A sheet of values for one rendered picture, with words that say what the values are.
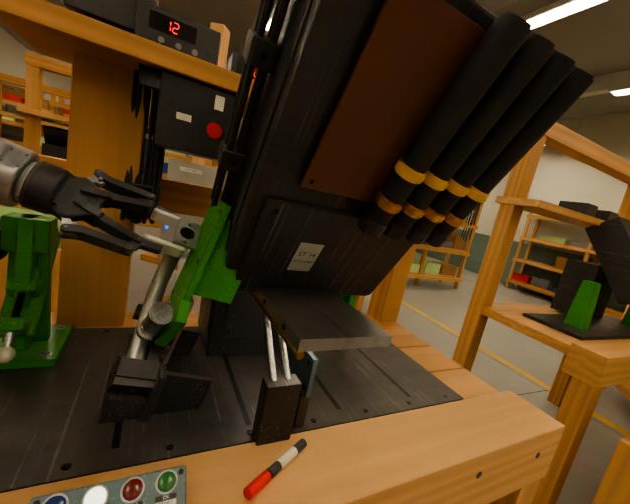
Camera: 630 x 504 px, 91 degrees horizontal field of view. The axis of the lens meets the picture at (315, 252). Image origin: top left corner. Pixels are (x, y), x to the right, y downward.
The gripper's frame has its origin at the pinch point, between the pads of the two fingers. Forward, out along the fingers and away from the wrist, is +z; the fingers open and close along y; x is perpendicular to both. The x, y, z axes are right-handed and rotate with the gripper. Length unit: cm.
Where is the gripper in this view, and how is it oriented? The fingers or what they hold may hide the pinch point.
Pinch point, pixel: (169, 234)
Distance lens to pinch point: 62.0
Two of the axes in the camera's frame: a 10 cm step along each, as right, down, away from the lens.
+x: -6.1, 4.6, 6.4
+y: -0.1, -8.1, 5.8
